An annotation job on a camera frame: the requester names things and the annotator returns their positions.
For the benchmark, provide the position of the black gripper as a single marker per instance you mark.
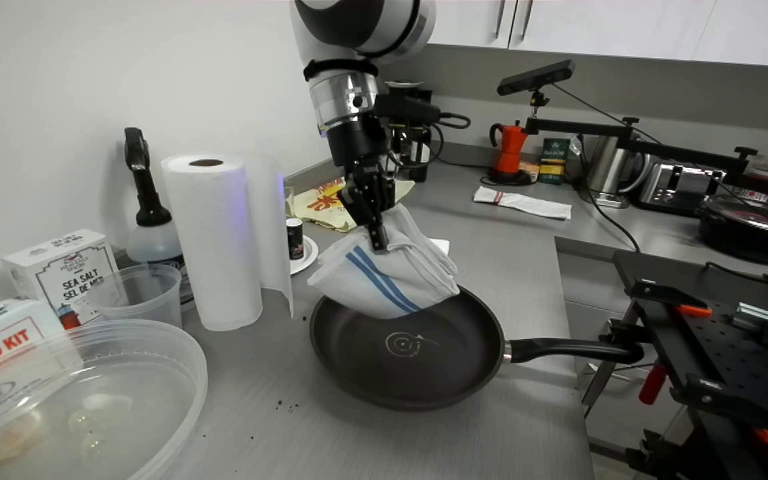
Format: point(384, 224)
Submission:
point(359, 150)

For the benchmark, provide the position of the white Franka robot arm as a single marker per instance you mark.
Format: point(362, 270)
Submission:
point(359, 28)

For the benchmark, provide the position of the dark nonstick frying pan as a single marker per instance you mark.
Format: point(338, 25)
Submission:
point(402, 364)

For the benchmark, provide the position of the white paper towel roll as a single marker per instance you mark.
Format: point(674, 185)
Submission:
point(214, 241)

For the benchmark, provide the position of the round white plate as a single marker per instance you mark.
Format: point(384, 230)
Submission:
point(311, 257)

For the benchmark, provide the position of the orange red kettle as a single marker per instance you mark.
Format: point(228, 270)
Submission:
point(507, 150)

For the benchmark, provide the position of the folded white paper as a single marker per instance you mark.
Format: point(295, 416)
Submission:
point(527, 202)

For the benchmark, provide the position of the green box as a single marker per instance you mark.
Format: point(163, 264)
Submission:
point(556, 161)

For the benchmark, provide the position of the spray bottle with black trigger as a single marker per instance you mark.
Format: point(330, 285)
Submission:
point(139, 161)

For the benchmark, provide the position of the stainless steel kettle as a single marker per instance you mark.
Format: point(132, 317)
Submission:
point(612, 169)

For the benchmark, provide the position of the small clear plastic container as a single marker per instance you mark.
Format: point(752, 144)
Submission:
point(148, 297)

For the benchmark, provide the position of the large clear plastic bowl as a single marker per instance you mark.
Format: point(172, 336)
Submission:
point(135, 401)

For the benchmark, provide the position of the stainless steel toaster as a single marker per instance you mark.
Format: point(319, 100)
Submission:
point(682, 185)

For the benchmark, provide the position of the white sea salt box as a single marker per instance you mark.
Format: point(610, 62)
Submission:
point(67, 276)

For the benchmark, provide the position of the black round skillet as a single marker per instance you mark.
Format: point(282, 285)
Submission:
point(752, 226)

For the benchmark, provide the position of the black breadboard table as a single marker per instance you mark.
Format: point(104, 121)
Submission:
point(739, 356)

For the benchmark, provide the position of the white first aid kit box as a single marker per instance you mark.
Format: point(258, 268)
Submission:
point(0, 346)

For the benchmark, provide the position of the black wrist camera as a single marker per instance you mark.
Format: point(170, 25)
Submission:
point(412, 106)

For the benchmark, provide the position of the black camera on boom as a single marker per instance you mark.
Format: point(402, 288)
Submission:
point(534, 77)

